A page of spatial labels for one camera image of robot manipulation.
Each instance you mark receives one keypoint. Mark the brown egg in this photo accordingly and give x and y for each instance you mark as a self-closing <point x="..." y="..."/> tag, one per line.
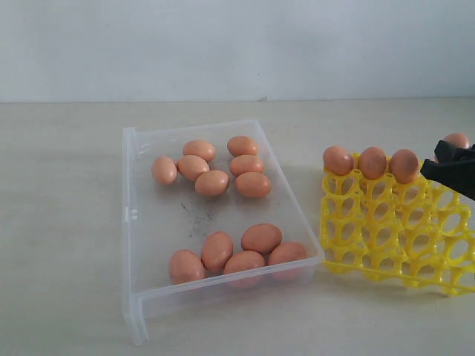
<point x="243" y="261"/>
<point x="242" y="145"/>
<point x="253" y="185"/>
<point x="185" y="266"/>
<point x="192" y="166"/>
<point x="372" y="163"/>
<point x="338" y="160"/>
<point x="212" y="183"/>
<point x="262" y="238"/>
<point x="284" y="253"/>
<point x="216" y="251"/>
<point x="201" y="148"/>
<point x="459" y="139"/>
<point x="246" y="163"/>
<point x="404" y="166"/>
<point x="164" y="170"/>

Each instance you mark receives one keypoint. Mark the clear plastic box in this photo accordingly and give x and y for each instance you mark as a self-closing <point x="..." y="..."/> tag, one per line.
<point x="158" y="220"/>

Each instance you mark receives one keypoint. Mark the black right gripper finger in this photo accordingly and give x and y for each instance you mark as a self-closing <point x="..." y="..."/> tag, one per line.
<point x="458" y="176"/>
<point x="446" y="152"/>

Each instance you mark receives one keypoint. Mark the yellow plastic egg tray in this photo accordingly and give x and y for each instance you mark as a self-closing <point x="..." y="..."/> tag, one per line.
<point x="418" y="233"/>

